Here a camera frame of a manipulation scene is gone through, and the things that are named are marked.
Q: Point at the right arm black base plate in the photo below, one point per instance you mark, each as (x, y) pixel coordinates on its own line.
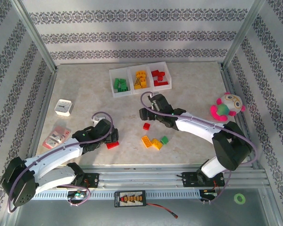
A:
(188, 180)

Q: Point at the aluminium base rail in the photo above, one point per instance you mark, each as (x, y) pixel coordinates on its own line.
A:
(136, 176)

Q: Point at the aluminium side rail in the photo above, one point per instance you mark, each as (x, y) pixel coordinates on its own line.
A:
(227, 80)
(39, 117)

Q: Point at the long yellow lego brick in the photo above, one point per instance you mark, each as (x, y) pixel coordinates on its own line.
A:
(156, 143)
(146, 141)

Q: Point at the white square clock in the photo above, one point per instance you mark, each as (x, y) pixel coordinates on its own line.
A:
(63, 107)

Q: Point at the green lego brick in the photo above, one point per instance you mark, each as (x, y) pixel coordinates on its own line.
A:
(119, 90)
(164, 140)
(117, 83)
(123, 82)
(124, 88)

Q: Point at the pink white plush toy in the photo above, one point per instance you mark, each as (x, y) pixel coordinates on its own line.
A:
(226, 108)

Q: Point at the white plastic bin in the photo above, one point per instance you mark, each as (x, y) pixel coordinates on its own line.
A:
(162, 88)
(123, 94)
(143, 90)

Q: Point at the aluminium frame post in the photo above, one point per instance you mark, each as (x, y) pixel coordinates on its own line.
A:
(35, 35)
(241, 35)

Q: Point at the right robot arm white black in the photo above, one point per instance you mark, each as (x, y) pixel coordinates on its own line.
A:
(195, 127)

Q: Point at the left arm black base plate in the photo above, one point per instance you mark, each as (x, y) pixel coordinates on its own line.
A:
(94, 180)

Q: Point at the black power distribution board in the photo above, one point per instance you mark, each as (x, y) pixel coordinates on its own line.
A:
(129, 199)

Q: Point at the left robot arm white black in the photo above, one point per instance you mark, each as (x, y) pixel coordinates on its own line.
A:
(54, 154)

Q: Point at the long red lego brick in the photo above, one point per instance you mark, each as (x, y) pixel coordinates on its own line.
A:
(164, 83)
(113, 146)

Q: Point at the pink card packet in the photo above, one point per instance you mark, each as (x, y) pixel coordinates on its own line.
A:
(56, 137)

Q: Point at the small circuit board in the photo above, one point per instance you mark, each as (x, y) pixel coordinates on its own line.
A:
(76, 195)
(210, 193)

